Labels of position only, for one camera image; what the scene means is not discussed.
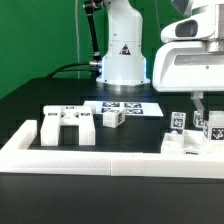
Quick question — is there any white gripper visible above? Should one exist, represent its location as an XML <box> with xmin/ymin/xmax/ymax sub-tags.
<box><xmin>153</xmin><ymin>41</ymin><xmax>224</xmax><ymax>119</ymax></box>

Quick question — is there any white chair seat part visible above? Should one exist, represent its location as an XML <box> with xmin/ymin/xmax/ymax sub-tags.
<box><xmin>161</xmin><ymin>130</ymin><xmax>211</xmax><ymax>155</ymax></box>

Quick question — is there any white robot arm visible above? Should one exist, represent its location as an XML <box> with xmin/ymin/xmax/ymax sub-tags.
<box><xmin>97</xmin><ymin>0</ymin><xmax>224</xmax><ymax>113</ymax></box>

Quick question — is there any white chair back part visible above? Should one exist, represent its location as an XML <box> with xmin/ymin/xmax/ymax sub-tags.
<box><xmin>40</xmin><ymin>105</ymin><xmax>96</xmax><ymax>146</ymax></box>

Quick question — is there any small tagged white cube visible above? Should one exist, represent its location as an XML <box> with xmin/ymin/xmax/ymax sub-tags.
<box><xmin>193</xmin><ymin>111</ymin><xmax>204</xmax><ymax>128</ymax></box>
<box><xmin>170</xmin><ymin>112</ymin><xmax>186</xmax><ymax>130</ymax></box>

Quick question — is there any white sheet with tags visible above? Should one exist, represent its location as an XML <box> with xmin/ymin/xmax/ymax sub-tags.
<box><xmin>84</xmin><ymin>101</ymin><xmax>163</xmax><ymax>117</ymax></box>

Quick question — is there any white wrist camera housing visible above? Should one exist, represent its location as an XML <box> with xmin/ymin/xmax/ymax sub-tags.
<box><xmin>161</xmin><ymin>15</ymin><xmax>215</xmax><ymax>43</ymax></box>

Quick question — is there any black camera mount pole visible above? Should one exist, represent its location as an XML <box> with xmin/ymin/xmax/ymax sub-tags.
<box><xmin>83</xmin><ymin>0</ymin><xmax>101</xmax><ymax>61</ymax></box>

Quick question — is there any black cable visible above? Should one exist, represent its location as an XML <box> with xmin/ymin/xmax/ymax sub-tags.
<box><xmin>45</xmin><ymin>61</ymin><xmax>101</xmax><ymax>80</ymax></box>

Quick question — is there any white U-shaped border frame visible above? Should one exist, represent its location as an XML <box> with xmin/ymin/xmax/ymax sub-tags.
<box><xmin>0</xmin><ymin>120</ymin><xmax>224</xmax><ymax>179</ymax></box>

